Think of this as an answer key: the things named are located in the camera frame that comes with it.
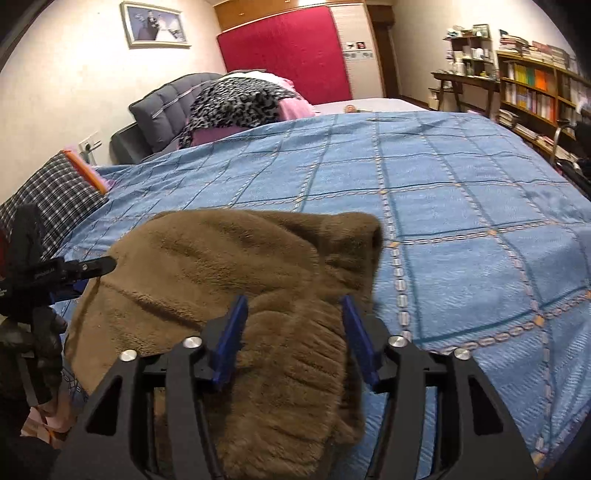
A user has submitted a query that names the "person's left hand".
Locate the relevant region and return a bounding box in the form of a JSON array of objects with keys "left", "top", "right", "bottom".
[{"left": 0, "top": 314, "right": 69, "bottom": 407}]

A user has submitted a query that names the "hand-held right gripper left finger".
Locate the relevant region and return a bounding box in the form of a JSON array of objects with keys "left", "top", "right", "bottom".
[{"left": 51, "top": 294, "right": 250, "bottom": 480}]

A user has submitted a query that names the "pale bed sheet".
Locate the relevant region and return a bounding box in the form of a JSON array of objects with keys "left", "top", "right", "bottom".
[{"left": 310, "top": 98, "right": 432, "bottom": 116}]

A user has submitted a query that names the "brown fleece towel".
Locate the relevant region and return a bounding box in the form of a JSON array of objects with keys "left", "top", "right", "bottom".
[{"left": 64, "top": 208, "right": 385, "bottom": 472}]

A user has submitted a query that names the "blue checked bedspread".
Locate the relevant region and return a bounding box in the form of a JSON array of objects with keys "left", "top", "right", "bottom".
[{"left": 46, "top": 111, "right": 591, "bottom": 472}]

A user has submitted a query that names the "red upright mattress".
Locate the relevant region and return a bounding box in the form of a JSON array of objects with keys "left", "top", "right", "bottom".
[{"left": 217, "top": 7, "right": 354, "bottom": 106}]

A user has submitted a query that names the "leopard print blanket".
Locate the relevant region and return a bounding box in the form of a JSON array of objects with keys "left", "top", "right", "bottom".
[{"left": 178, "top": 76, "right": 301, "bottom": 148}]

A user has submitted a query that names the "wooden bookshelf with books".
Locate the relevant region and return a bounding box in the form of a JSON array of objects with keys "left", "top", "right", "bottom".
[{"left": 496, "top": 34, "right": 591, "bottom": 160}]

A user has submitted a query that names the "orange cloth strip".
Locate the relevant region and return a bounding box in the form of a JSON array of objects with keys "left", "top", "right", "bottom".
[{"left": 62, "top": 148, "right": 108, "bottom": 193}]

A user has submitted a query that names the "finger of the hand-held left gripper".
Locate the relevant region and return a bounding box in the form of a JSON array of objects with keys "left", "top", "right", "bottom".
[
  {"left": 62, "top": 257, "right": 117, "bottom": 283},
  {"left": 48, "top": 282, "right": 88, "bottom": 304}
]

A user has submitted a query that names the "purple cloth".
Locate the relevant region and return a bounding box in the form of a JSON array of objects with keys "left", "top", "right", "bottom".
[{"left": 191, "top": 126, "right": 243, "bottom": 147}]

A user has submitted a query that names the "dark plaid pillow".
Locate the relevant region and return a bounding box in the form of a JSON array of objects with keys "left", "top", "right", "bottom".
[{"left": 0, "top": 151, "right": 109, "bottom": 268}]

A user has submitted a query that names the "wooden desk with shelf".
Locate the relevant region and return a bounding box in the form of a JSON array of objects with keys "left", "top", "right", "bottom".
[{"left": 431, "top": 25, "right": 502, "bottom": 114}]

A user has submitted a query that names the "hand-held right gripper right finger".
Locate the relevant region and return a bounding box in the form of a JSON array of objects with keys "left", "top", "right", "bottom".
[{"left": 341, "top": 294, "right": 539, "bottom": 480}]

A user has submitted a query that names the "framed wall picture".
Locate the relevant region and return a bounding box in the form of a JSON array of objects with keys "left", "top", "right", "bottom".
[{"left": 120, "top": 1, "right": 192, "bottom": 49}]

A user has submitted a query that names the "dark chair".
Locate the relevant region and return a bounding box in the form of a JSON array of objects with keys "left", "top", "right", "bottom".
[{"left": 551, "top": 117, "right": 591, "bottom": 185}]

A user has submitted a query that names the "grey padded headboard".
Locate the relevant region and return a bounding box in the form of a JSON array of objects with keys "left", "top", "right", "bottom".
[{"left": 111, "top": 73, "right": 227, "bottom": 164}]

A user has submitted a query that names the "wooden wardrobe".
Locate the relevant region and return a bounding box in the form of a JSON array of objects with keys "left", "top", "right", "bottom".
[{"left": 212, "top": 0, "right": 400, "bottom": 100}]

